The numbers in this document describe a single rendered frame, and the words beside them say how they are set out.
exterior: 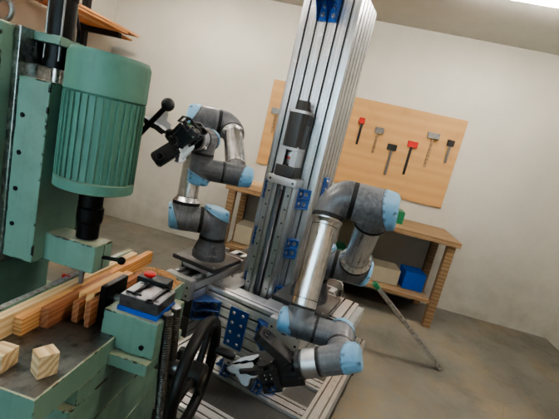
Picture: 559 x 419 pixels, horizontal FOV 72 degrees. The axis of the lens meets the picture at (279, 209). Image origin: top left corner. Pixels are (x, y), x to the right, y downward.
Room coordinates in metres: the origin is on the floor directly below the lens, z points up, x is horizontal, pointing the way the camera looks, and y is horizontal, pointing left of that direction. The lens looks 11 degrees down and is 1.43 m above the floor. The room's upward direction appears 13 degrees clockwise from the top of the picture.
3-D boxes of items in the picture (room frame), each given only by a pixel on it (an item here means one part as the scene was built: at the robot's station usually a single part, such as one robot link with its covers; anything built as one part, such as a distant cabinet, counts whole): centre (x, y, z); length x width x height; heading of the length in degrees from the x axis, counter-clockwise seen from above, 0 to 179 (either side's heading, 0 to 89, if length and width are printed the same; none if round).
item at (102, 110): (0.90, 0.45, 1.35); 0.18 x 0.18 x 0.31
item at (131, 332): (0.85, 0.26, 0.91); 0.15 x 0.14 x 0.09; 172
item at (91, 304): (0.90, 0.35, 0.93); 0.22 x 0.01 x 0.06; 172
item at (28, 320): (0.98, 0.43, 0.92); 0.54 x 0.02 x 0.04; 172
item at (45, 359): (0.63, 0.36, 0.92); 0.04 x 0.03 x 0.05; 143
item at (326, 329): (1.00, -0.23, 0.92); 0.11 x 0.11 x 0.08; 81
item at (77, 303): (0.91, 0.39, 0.93); 0.21 x 0.02 x 0.05; 172
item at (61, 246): (0.90, 0.46, 1.03); 0.14 x 0.07 x 0.09; 82
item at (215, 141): (1.30, 0.30, 1.34); 0.11 x 0.08 x 0.09; 172
